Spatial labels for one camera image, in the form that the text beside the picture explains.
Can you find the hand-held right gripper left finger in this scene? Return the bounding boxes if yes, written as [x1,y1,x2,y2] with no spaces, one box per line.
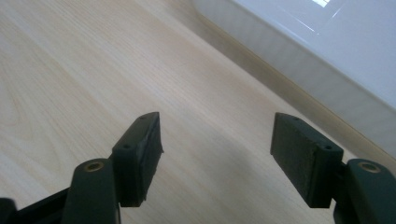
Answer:
[111,111,164,208]

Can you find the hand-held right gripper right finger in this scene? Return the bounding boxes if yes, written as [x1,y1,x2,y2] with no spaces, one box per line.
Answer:
[270,112,346,209]

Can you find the white plastic tray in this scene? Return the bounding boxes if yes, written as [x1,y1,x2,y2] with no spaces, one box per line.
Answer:
[191,0,396,161]

